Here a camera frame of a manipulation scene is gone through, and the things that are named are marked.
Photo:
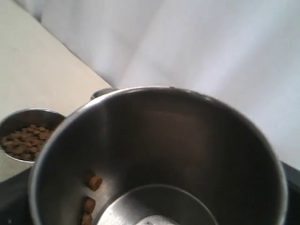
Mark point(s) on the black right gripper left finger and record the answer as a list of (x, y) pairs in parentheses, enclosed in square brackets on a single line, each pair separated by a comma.
[(14, 206)]

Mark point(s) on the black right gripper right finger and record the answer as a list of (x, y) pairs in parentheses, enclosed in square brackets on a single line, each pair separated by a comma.
[(293, 181)]

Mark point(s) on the steel mug with kibble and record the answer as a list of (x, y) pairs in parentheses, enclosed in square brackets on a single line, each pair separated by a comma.
[(23, 133)]

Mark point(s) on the white backdrop curtain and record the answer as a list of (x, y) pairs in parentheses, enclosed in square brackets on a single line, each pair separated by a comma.
[(243, 52)]

